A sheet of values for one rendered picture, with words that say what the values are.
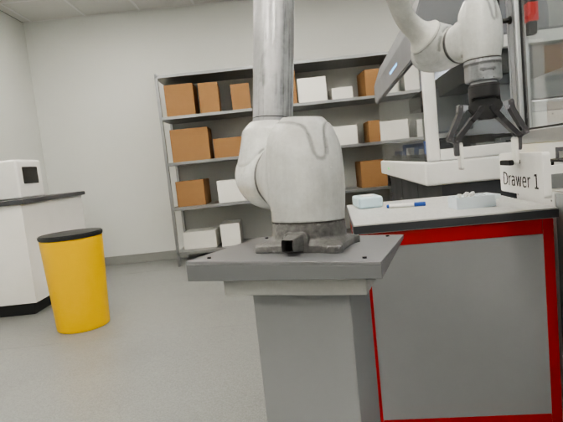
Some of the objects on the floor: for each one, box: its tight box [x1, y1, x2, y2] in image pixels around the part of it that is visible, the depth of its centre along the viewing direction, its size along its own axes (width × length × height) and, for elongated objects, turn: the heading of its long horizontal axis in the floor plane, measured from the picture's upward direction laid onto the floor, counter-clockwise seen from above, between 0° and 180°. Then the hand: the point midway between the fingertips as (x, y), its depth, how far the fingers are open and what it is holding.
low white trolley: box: [347, 193, 563, 422], centre depth 173 cm, size 58×62×76 cm
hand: (488, 162), depth 123 cm, fingers open, 13 cm apart
